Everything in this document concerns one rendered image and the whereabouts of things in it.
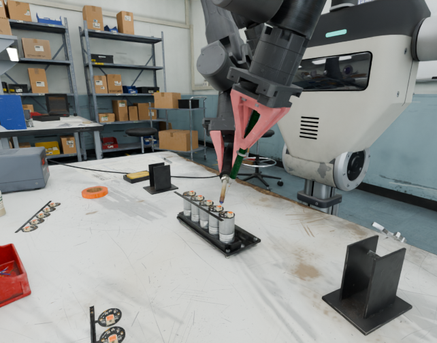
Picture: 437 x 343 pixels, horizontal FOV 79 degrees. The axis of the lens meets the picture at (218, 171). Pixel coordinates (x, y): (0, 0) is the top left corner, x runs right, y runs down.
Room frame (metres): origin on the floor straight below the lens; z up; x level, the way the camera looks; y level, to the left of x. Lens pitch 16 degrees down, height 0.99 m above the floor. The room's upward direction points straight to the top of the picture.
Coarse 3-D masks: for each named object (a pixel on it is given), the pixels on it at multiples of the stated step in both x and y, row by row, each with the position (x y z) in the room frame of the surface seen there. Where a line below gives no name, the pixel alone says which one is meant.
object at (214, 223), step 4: (212, 212) 0.38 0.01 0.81; (216, 212) 0.38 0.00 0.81; (212, 216) 0.38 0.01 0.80; (212, 220) 0.38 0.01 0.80; (216, 220) 0.38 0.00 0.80; (212, 224) 0.38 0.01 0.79; (216, 224) 0.38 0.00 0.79; (212, 228) 0.38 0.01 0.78; (216, 228) 0.38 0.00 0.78; (212, 232) 0.38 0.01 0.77; (216, 232) 0.38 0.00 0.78
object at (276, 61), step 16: (272, 32) 0.33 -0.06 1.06; (256, 48) 0.35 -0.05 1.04; (272, 48) 0.33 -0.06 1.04; (288, 48) 0.32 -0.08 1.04; (304, 48) 0.33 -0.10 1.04; (256, 64) 0.34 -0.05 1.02; (272, 64) 0.33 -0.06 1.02; (288, 64) 0.33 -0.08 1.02; (240, 80) 0.34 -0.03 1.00; (256, 80) 0.31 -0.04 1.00; (272, 80) 0.33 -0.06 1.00; (288, 80) 0.34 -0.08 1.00; (272, 96) 0.30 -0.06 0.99
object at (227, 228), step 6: (234, 216) 0.37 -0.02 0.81; (222, 222) 0.36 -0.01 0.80; (228, 222) 0.36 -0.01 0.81; (234, 222) 0.37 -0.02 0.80; (222, 228) 0.36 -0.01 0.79; (228, 228) 0.36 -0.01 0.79; (234, 228) 0.37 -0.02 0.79; (222, 234) 0.36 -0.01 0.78; (228, 234) 0.36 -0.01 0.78; (234, 234) 0.37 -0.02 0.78; (222, 240) 0.36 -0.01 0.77; (228, 240) 0.36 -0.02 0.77
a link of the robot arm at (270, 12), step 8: (216, 0) 0.30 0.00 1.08; (224, 0) 0.29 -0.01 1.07; (232, 0) 0.29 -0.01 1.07; (240, 0) 0.29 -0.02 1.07; (248, 0) 0.29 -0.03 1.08; (256, 0) 0.29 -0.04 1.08; (264, 0) 0.29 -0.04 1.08; (272, 0) 0.30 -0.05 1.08; (280, 0) 0.30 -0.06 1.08; (224, 8) 0.30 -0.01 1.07; (232, 8) 0.30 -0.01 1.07; (240, 8) 0.30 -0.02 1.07; (248, 8) 0.30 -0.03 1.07; (256, 8) 0.30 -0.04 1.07; (264, 8) 0.30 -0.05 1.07; (272, 8) 0.30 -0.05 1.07; (248, 16) 0.31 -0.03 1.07; (256, 16) 0.31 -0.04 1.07; (264, 16) 0.31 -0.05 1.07; (272, 16) 0.31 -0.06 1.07
